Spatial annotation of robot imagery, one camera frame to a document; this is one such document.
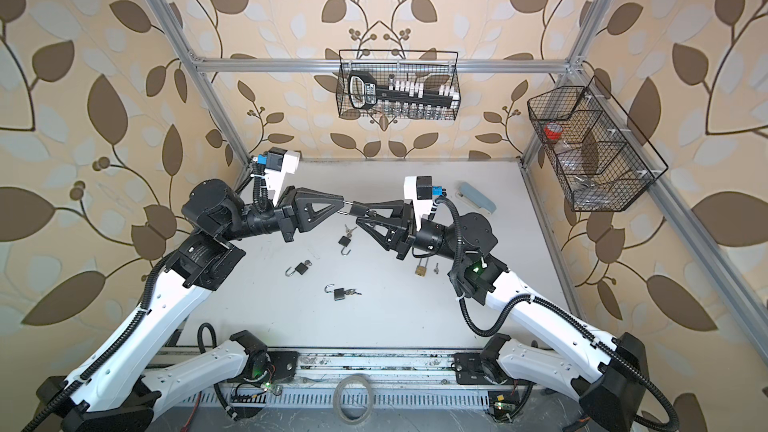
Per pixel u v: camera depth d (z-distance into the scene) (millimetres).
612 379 378
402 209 531
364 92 845
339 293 866
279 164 458
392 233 495
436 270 912
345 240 980
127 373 385
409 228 496
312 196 496
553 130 866
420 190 466
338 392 684
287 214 457
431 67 911
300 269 914
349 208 523
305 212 488
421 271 911
